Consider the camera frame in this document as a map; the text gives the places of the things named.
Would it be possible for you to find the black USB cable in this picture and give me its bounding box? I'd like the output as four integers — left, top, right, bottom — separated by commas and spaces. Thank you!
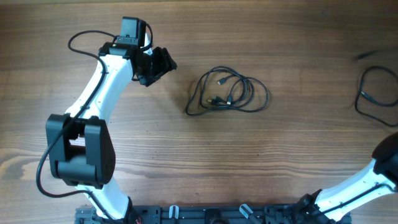
206, 76, 269, 113
185, 65, 254, 117
354, 49, 398, 128

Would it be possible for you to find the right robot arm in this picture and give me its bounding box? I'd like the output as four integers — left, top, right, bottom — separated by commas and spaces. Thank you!
295, 133, 397, 223

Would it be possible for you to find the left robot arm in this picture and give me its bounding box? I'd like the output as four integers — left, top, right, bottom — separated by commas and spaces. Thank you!
36, 17, 177, 223

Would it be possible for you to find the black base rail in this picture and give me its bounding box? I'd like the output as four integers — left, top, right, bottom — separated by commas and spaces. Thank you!
75, 204, 336, 224

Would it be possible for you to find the left camera black cable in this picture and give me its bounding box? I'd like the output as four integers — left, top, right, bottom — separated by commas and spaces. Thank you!
35, 30, 118, 223

